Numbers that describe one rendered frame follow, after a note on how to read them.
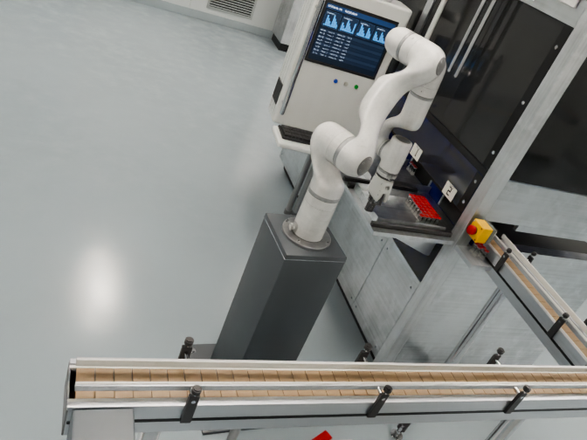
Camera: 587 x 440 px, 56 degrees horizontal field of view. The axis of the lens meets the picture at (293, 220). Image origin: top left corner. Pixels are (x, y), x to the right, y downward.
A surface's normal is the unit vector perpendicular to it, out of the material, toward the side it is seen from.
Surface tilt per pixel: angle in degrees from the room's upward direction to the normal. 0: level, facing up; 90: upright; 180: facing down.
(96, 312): 0
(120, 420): 0
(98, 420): 0
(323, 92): 90
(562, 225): 90
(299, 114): 90
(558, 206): 90
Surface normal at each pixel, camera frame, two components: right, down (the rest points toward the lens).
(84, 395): 0.33, -0.80
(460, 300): 0.26, 0.59
